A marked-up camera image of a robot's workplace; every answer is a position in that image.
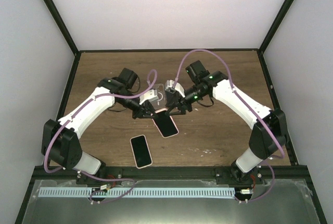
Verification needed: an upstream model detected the phone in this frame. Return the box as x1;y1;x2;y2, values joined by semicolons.
152;108;179;138
130;135;153;169

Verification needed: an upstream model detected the clear phone case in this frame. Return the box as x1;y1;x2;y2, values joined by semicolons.
151;83;166;110

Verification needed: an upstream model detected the dark teal smartphone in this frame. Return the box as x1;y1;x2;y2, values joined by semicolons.
165;91;177;108

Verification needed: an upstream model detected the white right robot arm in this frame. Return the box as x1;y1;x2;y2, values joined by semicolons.
165;60;288;184

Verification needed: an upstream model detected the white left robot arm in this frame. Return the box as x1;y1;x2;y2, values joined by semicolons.
42;69;157;184

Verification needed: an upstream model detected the phone in light pink case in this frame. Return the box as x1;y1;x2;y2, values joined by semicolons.
130;135;153;169

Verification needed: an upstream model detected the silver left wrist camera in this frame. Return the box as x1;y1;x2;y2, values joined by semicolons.
139;89;158;105

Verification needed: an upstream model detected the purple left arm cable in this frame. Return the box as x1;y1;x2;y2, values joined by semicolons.
44;69;158;205

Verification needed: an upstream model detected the light blue slotted cable duct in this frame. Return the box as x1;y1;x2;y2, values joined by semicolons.
38;187;235;199

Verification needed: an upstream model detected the black aluminium frame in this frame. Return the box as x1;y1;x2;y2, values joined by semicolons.
14;0;328;224

